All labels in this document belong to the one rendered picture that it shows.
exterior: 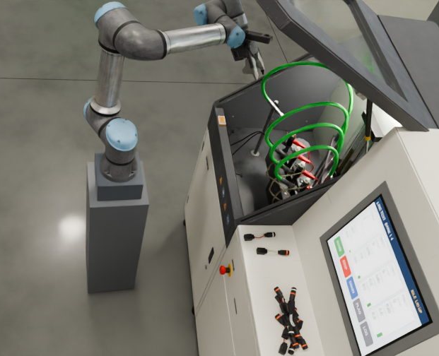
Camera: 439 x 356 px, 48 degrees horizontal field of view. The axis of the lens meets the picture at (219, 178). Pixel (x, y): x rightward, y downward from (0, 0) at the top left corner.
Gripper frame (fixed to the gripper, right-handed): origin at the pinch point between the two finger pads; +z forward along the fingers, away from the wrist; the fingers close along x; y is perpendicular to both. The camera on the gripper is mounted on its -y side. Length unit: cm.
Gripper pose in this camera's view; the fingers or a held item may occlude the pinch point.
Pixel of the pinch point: (261, 74)
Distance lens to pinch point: 202.9
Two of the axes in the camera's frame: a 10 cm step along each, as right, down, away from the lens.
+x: -4.1, 4.7, -7.8
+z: 3.6, 8.7, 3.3
